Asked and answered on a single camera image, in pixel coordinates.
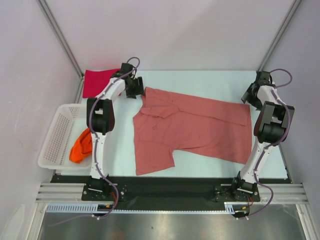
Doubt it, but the aluminium frame post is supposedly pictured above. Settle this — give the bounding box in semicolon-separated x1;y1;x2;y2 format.
255;0;303;72
36;0;84;79

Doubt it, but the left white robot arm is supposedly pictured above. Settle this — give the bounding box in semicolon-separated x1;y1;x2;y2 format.
86;60;145;200

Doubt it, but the salmon pink t shirt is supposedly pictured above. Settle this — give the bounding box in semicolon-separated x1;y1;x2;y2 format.
133;87;252;176

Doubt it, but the folded red t shirt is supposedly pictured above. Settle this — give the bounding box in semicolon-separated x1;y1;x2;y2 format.
82;68;120;99

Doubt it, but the left aluminium frame post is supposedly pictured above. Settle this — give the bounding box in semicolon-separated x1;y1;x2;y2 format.
36;0;84;79

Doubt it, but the right aluminium frame post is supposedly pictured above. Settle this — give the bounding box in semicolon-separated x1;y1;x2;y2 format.
255;0;303;72

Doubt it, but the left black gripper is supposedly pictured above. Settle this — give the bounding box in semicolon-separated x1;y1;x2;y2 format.
126;76;146;99

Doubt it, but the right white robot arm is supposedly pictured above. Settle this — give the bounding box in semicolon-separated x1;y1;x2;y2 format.
230;68;295;201

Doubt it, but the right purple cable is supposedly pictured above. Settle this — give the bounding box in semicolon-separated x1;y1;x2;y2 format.
249;69;293;221

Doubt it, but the white slotted cable duct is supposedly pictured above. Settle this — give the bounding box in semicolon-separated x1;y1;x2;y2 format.
45;202;249;215

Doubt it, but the orange t shirt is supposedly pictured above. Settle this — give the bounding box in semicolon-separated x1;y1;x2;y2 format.
69;128;93;164

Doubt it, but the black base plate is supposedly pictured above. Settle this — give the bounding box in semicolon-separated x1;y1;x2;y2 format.
51;175;293;212

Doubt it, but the white plastic basket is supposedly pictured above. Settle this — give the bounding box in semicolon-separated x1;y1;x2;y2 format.
37;103;92;171

